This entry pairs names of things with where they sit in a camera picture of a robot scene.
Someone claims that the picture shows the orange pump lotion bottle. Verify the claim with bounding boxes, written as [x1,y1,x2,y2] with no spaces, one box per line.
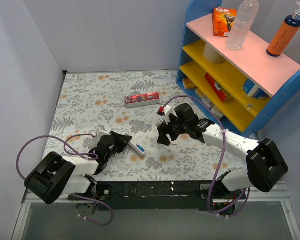
[266,1,300,57]

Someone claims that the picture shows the blue white container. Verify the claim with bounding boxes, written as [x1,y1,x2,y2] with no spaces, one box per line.
[243,78,268,100]

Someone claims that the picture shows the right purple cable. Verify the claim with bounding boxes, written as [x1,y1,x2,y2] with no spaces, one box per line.
[163,96,251,218]

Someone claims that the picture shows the blue batteries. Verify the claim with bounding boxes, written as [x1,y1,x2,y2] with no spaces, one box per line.
[137,144,145,152]

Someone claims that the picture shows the orange razor box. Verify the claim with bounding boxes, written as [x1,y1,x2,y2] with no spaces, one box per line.
[212,7,237,37]

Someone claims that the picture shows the floral table mat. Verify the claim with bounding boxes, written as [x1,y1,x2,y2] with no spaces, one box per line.
[45,70,246,181]

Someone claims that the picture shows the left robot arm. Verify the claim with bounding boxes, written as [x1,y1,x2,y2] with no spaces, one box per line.
[24,130,133,204]

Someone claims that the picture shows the purple cable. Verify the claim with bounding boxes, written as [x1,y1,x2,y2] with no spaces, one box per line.
[16,133,115,227]
[163,96,251,218]

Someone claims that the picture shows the beige paper roll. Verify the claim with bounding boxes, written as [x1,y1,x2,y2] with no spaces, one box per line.
[203,43,225,64]

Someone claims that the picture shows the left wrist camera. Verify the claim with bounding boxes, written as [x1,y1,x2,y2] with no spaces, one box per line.
[91,129,108,138]

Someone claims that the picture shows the blue yellow pink shelf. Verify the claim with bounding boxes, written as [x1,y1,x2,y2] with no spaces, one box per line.
[176,0,300,137]

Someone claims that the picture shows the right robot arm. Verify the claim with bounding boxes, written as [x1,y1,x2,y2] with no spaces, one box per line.
[157,103,289,199]

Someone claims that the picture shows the clear plastic bottle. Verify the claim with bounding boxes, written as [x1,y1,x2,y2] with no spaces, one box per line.
[226,0,260,50]

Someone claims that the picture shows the red toothpaste box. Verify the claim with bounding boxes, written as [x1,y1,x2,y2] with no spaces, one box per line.
[124,92,160,109]

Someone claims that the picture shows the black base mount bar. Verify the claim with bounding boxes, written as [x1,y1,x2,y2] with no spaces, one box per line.
[89,180,246,213]

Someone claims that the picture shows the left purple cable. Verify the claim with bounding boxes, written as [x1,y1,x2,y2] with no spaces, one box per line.
[16,133,115,227]

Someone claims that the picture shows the yellow soap pack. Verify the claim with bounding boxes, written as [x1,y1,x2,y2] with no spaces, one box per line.
[182,77,197,90]

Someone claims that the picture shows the red box on shelf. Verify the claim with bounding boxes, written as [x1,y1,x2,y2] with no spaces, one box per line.
[205,73,231,102]

